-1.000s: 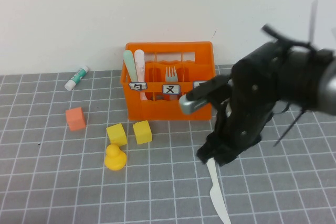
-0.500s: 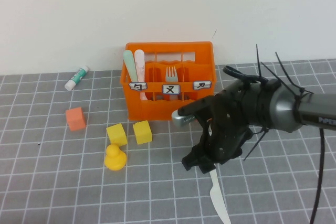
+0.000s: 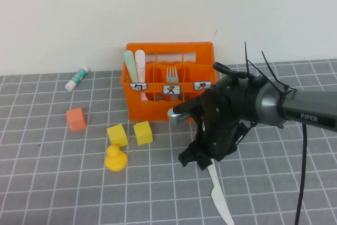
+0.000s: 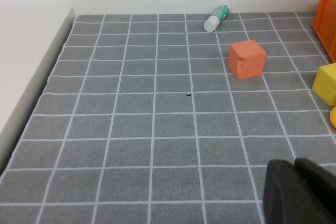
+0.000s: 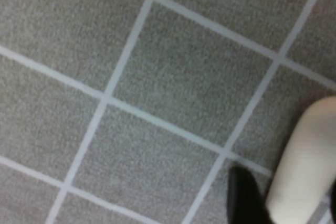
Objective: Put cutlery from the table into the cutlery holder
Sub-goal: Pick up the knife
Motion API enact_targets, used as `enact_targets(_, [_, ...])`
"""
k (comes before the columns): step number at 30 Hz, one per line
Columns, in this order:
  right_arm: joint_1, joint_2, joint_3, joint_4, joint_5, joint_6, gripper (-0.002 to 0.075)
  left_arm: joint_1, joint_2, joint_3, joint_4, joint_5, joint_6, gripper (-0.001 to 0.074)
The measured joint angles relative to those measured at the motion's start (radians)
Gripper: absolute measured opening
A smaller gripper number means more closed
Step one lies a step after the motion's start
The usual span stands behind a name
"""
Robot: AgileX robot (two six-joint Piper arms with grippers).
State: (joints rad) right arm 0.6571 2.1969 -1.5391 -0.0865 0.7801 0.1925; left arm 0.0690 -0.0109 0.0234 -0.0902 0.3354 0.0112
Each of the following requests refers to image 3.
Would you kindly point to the white plastic knife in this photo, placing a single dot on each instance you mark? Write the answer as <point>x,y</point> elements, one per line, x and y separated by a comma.
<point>218,198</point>

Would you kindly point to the grey plastic fork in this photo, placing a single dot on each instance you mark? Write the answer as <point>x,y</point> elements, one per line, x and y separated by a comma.
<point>172,77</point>

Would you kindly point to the orange plastic cutlery holder crate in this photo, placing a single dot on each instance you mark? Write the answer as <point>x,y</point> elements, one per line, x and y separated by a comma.
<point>147,111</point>

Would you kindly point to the pink plastic spoon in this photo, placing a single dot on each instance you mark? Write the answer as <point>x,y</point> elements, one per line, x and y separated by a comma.
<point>139,64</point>

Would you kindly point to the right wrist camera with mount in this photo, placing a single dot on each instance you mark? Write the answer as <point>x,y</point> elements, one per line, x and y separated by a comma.
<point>179,117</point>

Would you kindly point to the yellow rubber duck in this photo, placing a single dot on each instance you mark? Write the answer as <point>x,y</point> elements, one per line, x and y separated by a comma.
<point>116,160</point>

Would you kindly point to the white and green glue stick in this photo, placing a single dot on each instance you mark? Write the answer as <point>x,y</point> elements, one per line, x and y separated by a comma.
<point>76,78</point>

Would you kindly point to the black zip tie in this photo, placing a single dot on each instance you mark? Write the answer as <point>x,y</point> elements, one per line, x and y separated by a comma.
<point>247,56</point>
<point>269,67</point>

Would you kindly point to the mint green plastic spoon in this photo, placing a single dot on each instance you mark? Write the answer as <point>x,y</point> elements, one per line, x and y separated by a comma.
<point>130,61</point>

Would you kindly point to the yellow foam cube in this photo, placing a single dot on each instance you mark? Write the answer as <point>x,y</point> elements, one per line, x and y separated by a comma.
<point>117,135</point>
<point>142,134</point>

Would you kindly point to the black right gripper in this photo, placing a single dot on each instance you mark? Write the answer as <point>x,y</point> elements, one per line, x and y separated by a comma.
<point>218,130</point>

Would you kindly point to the orange foam cube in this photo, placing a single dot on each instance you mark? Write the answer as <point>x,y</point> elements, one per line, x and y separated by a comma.
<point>76,121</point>

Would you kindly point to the grey grid patterned mat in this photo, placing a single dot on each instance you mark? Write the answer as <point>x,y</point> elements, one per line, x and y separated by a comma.
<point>79,196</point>

